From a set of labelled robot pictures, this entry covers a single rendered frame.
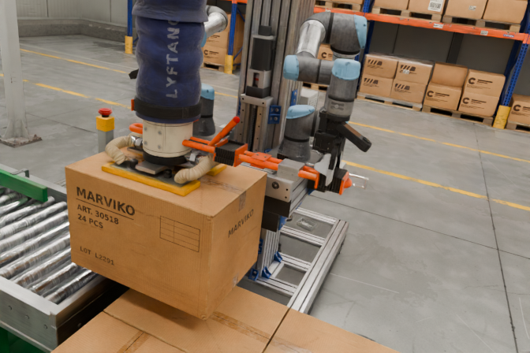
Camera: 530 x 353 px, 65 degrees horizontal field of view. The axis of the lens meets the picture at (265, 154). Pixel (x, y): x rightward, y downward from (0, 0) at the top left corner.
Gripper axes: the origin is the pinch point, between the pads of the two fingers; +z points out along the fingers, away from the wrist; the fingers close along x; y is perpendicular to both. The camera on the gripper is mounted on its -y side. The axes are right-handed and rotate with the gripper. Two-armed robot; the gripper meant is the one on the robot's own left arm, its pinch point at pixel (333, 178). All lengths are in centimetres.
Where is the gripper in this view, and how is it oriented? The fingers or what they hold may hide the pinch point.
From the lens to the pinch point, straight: 129.8
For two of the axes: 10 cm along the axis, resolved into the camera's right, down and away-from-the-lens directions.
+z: -1.2, 9.3, 3.4
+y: -9.1, -2.4, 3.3
